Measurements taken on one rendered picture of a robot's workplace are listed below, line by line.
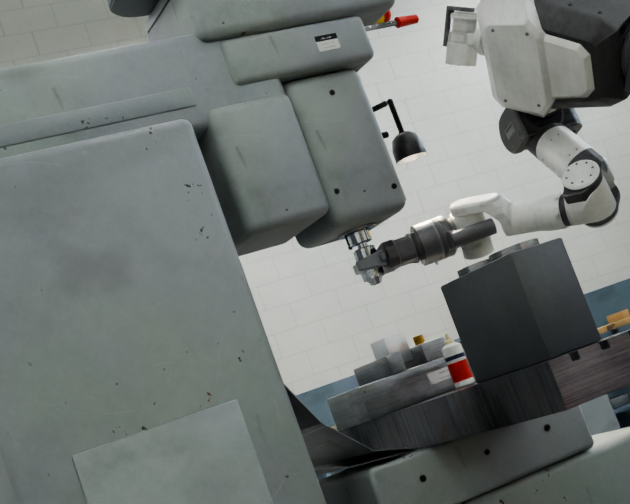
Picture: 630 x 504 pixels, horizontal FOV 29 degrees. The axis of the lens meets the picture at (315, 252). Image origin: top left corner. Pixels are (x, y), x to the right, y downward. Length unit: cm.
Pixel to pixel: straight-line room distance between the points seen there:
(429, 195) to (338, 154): 809
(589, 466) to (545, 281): 56
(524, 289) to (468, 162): 882
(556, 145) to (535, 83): 16
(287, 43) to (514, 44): 45
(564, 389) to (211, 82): 93
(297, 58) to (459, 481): 89
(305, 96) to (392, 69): 836
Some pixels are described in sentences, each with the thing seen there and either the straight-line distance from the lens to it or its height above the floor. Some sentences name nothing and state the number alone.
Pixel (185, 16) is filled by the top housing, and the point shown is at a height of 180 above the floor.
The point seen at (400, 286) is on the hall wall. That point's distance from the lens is 1016.
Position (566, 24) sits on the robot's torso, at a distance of 243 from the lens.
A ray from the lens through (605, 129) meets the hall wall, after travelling 1186.
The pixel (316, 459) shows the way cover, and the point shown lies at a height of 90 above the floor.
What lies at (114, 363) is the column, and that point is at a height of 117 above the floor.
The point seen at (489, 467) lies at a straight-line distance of 238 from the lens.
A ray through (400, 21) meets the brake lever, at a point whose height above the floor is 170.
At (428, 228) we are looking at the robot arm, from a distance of 252.
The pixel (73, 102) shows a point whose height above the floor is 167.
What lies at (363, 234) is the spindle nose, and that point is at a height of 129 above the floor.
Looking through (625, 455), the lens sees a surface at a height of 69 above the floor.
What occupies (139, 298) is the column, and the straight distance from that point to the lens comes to 209.
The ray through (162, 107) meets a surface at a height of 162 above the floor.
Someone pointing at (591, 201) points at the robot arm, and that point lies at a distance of 247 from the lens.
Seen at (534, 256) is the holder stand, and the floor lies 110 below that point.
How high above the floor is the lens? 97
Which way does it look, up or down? 7 degrees up
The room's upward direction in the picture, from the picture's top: 20 degrees counter-clockwise
